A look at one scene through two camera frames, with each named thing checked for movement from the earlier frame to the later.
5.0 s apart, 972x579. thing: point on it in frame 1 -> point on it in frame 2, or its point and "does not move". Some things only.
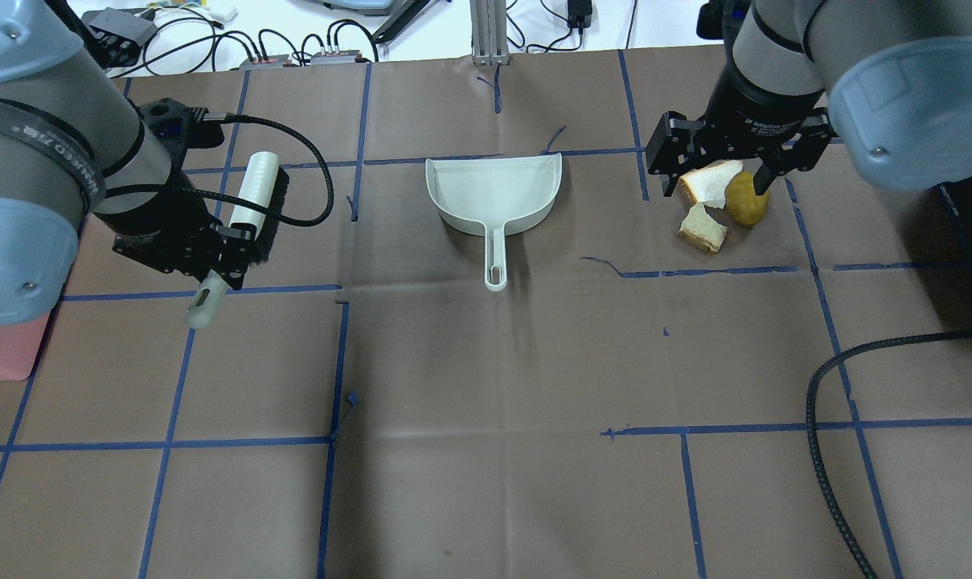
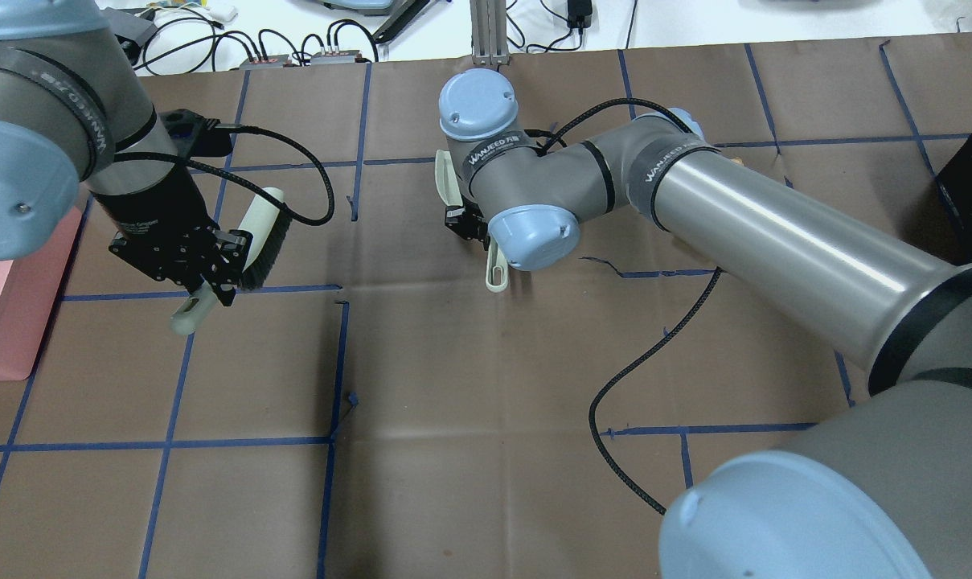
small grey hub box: (344, 56) does not move
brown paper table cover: (484, 343) does not move
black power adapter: (580, 14) does not move
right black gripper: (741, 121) -> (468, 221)
